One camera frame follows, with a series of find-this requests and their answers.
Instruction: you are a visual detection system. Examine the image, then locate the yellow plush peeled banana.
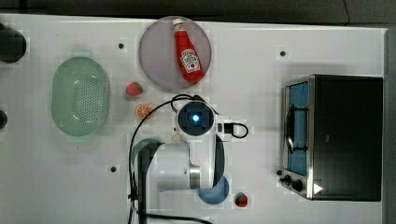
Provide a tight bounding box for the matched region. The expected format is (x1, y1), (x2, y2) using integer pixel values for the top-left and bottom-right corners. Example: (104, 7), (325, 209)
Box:
(171, 134), (183, 142)

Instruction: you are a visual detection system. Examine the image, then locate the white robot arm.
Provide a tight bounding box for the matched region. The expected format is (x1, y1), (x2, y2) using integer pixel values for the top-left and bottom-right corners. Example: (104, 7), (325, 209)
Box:
(134, 101), (225, 224)

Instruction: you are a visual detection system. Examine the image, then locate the toy strawberry near oven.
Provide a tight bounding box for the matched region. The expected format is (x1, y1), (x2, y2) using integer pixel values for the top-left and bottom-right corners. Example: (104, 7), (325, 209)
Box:
(234, 192), (248, 208)

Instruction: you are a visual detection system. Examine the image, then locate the black toaster oven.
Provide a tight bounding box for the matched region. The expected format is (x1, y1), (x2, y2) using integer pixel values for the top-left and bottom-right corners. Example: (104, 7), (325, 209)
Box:
(276, 75), (384, 202)

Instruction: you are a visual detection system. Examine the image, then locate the red ketchup bottle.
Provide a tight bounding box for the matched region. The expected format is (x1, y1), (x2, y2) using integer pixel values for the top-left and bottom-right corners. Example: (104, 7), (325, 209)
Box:
(172, 19), (204, 83)

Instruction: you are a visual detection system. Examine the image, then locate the toy orange slice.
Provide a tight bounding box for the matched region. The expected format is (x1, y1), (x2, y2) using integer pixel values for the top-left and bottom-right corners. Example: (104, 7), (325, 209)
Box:
(135, 104), (152, 119)

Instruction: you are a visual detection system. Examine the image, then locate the green metal mug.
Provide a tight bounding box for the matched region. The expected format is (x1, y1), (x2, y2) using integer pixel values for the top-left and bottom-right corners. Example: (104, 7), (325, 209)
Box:
(131, 138), (163, 164)

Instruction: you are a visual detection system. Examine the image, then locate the toy strawberry near plate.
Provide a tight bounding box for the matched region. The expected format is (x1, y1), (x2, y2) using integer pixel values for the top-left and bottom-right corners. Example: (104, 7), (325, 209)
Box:
(125, 82), (144, 97)

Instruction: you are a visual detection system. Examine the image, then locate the grey round plate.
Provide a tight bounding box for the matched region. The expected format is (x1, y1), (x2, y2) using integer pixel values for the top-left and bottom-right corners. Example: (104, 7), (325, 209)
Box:
(138, 16), (211, 91)

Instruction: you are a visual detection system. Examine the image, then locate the green oval colander basket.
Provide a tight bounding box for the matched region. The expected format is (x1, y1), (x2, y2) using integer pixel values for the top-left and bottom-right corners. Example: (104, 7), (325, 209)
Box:
(51, 56), (110, 136)

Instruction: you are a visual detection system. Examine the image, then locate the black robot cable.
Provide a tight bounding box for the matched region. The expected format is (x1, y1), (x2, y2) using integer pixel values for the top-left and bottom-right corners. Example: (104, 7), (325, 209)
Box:
(126, 93), (250, 224)

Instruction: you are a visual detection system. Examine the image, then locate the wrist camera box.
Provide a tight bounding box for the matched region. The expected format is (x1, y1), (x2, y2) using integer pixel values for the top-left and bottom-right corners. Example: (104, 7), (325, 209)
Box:
(216, 115), (233, 142)

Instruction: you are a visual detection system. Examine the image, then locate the lower black cylinder post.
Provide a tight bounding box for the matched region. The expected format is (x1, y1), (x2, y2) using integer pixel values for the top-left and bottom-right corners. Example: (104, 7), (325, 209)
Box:
(0, 110), (8, 129)

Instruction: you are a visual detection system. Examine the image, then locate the black cylinder post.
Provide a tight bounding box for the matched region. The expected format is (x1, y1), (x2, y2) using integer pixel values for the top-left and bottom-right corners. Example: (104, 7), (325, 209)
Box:
(0, 23), (27, 63)
(0, 110), (8, 129)

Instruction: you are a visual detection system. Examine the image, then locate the upper black cylinder post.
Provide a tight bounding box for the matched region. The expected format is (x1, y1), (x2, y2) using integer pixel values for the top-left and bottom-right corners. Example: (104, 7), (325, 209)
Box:
(0, 23), (27, 63)

